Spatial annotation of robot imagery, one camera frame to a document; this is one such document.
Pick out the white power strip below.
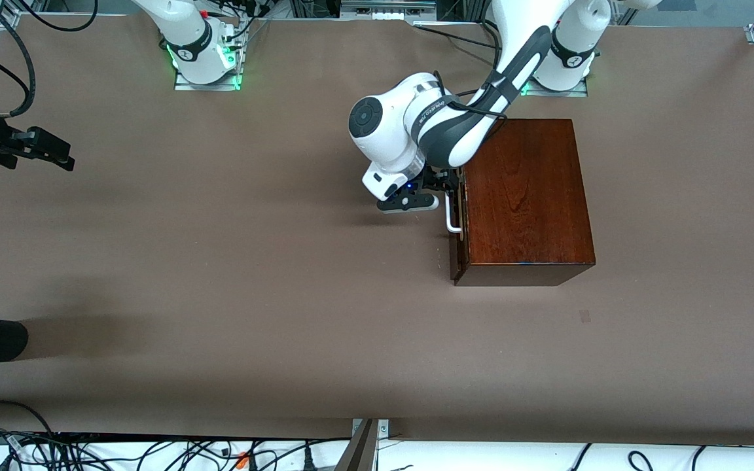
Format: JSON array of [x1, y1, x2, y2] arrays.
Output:
[[341, 0, 438, 18]]

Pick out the metal post bracket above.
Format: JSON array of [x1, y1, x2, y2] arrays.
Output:
[[352, 419, 390, 438]]

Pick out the dark brown wooden cabinet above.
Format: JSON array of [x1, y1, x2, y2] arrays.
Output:
[[454, 118, 596, 287]]

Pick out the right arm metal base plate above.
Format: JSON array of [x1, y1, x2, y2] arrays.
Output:
[[174, 71, 242, 92]]

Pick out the aluminium profile post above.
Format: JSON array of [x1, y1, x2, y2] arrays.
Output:
[[336, 419, 378, 471]]

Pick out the wooden drawer with white handle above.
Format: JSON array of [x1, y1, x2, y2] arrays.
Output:
[[444, 167, 468, 282]]

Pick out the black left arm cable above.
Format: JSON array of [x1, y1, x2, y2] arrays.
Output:
[[433, 71, 509, 141]]

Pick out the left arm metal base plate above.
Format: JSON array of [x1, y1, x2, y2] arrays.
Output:
[[519, 77, 589, 98]]

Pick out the black looping cable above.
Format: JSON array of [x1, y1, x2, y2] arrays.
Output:
[[20, 0, 99, 33]]

